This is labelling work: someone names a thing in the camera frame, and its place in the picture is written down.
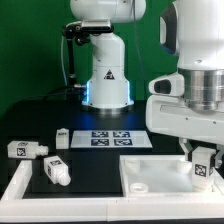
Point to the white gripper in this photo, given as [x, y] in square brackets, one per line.
[170, 116]

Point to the white square tabletop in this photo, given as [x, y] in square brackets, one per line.
[161, 175]

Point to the white tag sheet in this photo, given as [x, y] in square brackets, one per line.
[110, 139]

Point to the white U-shaped obstacle fence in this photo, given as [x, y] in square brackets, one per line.
[15, 208]

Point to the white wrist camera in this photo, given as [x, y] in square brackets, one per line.
[169, 85]

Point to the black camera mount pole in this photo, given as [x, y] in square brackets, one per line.
[73, 34]

